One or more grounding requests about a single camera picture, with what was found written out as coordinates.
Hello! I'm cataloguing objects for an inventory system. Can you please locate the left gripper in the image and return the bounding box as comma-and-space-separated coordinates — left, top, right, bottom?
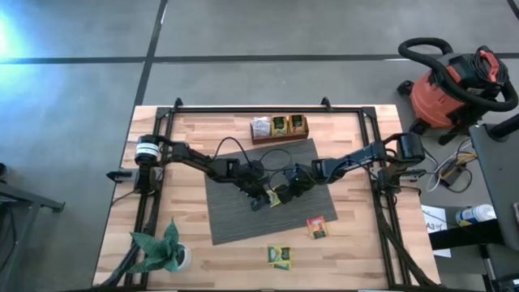
237, 160, 272, 213

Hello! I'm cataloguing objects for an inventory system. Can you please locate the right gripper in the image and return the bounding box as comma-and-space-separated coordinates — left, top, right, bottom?
276, 162, 315, 205

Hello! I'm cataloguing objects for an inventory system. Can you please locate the yellow black tea packet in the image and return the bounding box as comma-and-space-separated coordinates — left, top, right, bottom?
265, 187, 283, 208

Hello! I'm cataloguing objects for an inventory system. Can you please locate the dark grey ribbed placemat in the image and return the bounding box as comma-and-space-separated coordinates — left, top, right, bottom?
204, 137, 339, 247

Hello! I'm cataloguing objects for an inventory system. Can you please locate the brown wooden tea organizer box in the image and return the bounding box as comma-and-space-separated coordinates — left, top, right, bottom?
250, 115, 310, 146

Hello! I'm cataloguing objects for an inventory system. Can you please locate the orange black tea packet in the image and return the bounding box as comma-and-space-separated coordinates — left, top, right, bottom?
306, 215, 329, 240
288, 114, 307, 135

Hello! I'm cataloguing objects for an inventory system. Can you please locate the white orange tea packet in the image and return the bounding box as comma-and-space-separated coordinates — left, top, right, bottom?
251, 116, 272, 138

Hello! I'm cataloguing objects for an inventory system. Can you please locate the green plant in white pot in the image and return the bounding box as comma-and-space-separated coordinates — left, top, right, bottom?
128, 220, 193, 275

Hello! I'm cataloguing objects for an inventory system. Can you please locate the white paper sheet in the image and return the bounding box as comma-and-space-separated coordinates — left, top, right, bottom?
421, 205, 453, 259

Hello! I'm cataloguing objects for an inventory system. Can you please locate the black power adapter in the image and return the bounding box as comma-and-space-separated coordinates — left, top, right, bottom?
440, 161, 465, 187

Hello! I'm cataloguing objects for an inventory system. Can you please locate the orange black shop vacuum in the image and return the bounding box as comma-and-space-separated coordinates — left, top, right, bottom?
397, 45, 510, 146

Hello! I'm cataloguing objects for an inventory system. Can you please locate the white blue spray can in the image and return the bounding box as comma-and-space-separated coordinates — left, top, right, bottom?
454, 204, 497, 227

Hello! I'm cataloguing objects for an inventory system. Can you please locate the black side table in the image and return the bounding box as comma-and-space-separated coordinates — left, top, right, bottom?
428, 121, 519, 292

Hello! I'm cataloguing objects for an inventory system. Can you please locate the black tube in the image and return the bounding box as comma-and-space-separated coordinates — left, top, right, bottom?
485, 114, 519, 141

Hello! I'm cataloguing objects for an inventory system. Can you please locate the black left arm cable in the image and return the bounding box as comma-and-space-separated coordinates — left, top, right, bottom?
212, 135, 294, 171

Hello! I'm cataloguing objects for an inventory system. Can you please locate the black aluminium table frame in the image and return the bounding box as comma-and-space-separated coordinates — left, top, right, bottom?
93, 97, 442, 291

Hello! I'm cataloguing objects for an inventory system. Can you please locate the black cable harness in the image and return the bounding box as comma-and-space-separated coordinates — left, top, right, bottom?
375, 194, 441, 290
99, 194, 161, 288

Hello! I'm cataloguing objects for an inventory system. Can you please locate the floor cable bundle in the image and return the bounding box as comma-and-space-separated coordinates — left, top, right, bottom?
425, 137, 478, 194

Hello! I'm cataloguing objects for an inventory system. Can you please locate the black vacuum hose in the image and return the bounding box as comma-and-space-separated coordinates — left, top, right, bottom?
397, 36, 519, 113

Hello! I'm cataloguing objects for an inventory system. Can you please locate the black cart frame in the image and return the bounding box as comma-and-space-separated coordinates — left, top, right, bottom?
0, 161, 66, 292

